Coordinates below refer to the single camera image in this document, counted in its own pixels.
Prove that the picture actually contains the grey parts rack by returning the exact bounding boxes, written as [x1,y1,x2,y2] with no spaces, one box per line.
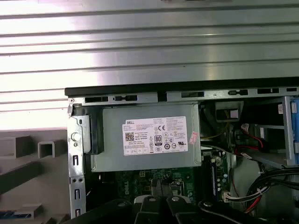
[0,129,71,224]

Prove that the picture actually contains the black wire bundle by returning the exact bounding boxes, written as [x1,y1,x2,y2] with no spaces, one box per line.
[253,169,299,214]

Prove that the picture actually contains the black PC case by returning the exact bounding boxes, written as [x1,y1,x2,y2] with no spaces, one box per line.
[64,80,299,224]

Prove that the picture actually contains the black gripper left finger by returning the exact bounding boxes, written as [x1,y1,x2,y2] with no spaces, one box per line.
[70,195,165,224]

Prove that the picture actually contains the blue drive latch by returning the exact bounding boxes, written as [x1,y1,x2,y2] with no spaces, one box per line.
[289,98,299,165]

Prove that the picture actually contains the black RAM slot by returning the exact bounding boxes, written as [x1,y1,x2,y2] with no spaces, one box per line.
[201,153,212,203]

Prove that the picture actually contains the CPU socket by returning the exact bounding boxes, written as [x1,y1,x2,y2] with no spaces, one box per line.
[150,178,186,199]

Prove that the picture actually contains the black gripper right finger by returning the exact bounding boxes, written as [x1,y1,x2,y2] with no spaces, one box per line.
[166,196,252,224]

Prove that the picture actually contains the green motherboard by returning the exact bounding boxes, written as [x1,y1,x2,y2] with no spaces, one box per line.
[85,149,232,210]

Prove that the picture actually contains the grey power supply unit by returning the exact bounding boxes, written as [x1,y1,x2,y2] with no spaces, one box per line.
[91,102,202,173]

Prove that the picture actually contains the grey metal drive cage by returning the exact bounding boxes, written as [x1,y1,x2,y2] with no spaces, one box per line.
[253,95,299,170]

